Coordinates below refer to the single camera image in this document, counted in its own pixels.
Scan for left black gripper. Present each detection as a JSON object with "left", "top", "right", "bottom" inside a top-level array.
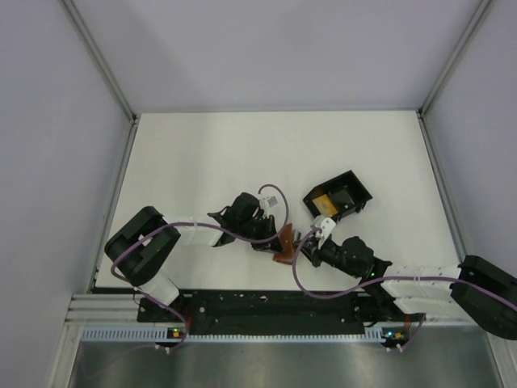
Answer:
[{"left": 237, "top": 214, "right": 284, "bottom": 255}]

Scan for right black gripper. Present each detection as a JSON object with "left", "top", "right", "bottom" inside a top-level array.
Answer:
[{"left": 294, "top": 234, "right": 362, "bottom": 279}]

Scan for brown leather card holder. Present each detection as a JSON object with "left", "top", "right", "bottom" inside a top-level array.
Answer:
[{"left": 272, "top": 223, "right": 295, "bottom": 265}]

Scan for credit cards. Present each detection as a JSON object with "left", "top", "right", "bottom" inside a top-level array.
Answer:
[{"left": 313, "top": 194, "right": 338, "bottom": 217}]

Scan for black card rack box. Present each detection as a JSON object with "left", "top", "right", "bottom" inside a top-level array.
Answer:
[{"left": 303, "top": 171, "right": 372, "bottom": 222}]

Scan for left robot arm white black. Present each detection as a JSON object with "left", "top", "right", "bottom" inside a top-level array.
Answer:
[{"left": 104, "top": 192, "right": 284, "bottom": 321}]

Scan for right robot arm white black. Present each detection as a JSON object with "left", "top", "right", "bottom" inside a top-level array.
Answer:
[{"left": 293, "top": 232, "right": 516, "bottom": 340}]

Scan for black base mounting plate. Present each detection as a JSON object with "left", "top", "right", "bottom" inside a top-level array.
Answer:
[{"left": 137, "top": 289, "right": 422, "bottom": 336}]

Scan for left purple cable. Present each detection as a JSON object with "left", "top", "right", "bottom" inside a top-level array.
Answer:
[{"left": 109, "top": 183, "right": 288, "bottom": 352}]

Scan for grey slotted cable duct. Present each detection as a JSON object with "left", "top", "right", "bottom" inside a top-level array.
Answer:
[{"left": 81, "top": 326, "right": 406, "bottom": 344}]

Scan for aluminium front rail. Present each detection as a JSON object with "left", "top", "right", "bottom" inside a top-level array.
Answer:
[{"left": 64, "top": 293, "right": 506, "bottom": 324}]

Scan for left aluminium frame post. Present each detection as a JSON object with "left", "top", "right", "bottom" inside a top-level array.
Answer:
[{"left": 58, "top": 0, "right": 137, "bottom": 123}]

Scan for aluminium frame post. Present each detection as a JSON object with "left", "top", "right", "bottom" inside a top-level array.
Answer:
[
  {"left": 418, "top": 0, "right": 495, "bottom": 119},
  {"left": 58, "top": 0, "right": 137, "bottom": 123}
]

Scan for right aluminium frame post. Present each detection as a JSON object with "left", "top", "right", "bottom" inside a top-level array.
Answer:
[{"left": 418, "top": 0, "right": 495, "bottom": 119}]

